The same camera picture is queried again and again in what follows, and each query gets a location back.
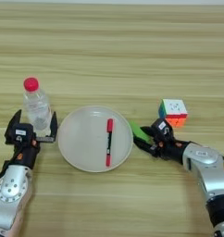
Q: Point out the black labelled box gripper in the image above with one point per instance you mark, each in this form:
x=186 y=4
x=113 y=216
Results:
x=161 y=126
x=22 y=132

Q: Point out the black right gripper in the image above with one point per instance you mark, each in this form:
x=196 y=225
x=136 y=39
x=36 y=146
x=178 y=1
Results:
x=169 y=149

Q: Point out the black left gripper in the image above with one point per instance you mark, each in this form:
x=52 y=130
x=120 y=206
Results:
x=26 y=153

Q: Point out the round white plate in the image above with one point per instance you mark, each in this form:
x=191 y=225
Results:
x=83 y=139

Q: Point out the red and black marker pen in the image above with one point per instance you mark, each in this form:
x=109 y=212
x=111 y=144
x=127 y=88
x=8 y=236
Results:
x=109 y=142

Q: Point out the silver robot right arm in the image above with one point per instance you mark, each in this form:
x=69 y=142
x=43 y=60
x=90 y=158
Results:
x=209 y=172

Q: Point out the black labelled box right gripper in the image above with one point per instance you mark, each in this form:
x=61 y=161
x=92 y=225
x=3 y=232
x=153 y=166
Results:
x=161 y=126

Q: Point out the black labelled box left gripper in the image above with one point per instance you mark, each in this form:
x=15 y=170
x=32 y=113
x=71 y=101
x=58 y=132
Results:
x=22 y=132

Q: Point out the clear bottle with red cap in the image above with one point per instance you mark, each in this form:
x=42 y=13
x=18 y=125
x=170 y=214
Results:
x=36 y=108

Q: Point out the multicoloured puzzle cube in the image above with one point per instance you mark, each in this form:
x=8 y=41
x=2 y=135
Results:
x=174 y=109

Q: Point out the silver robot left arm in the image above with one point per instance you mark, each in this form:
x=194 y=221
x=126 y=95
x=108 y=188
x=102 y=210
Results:
x=10 y=191

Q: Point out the green rectangular block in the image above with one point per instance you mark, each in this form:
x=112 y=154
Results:
x=137 y=131

